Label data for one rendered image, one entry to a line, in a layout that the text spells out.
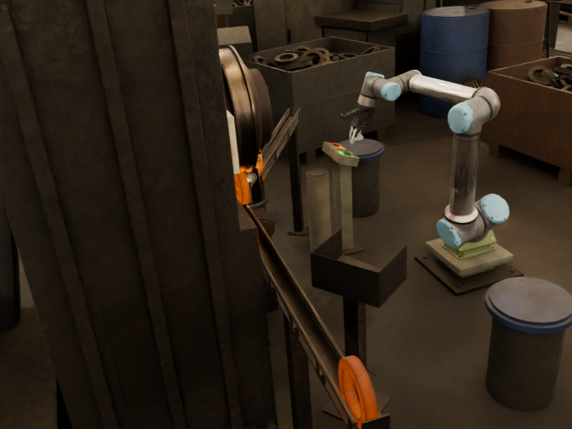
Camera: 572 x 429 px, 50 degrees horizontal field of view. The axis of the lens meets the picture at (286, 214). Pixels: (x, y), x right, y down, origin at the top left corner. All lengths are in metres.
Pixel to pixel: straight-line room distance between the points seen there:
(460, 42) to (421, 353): 3.34
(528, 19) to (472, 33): 0.52
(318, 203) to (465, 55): 2.70
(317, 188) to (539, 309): 1.35
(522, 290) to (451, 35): 3.40
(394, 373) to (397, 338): 0.23
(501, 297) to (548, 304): 0.16
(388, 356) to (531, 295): 0.69
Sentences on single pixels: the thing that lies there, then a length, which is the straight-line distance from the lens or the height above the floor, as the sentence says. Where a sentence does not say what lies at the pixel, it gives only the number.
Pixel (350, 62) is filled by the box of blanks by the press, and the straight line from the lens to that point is 4.76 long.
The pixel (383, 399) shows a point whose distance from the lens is 2.56.
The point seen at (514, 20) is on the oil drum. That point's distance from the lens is 5.80.
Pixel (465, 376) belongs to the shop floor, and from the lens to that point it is 2.70.
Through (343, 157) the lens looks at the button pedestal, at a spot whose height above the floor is 0.60.
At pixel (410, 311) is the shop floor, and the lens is 3.04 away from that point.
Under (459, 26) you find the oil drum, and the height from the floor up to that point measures 0.80.
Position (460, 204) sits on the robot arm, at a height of 0.52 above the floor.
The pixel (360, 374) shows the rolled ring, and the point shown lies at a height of 0.76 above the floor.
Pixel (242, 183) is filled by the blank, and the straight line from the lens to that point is 2.33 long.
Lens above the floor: 1.77
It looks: 26 degrees down
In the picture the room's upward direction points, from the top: 5 degrees counter-clockwise
